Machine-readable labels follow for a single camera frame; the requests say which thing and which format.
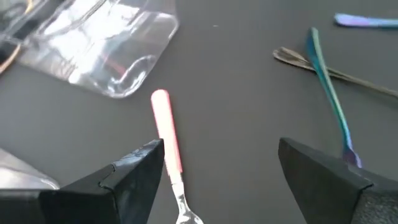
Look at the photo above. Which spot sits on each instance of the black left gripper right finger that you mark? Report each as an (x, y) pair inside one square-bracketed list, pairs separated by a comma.
[(326, 193)]

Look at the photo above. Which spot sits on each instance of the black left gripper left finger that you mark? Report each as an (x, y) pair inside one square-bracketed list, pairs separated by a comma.
[(133, 186)]

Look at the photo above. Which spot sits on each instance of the clear plastic bin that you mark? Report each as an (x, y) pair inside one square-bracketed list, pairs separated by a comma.
[(93, 46), (18, 174)]

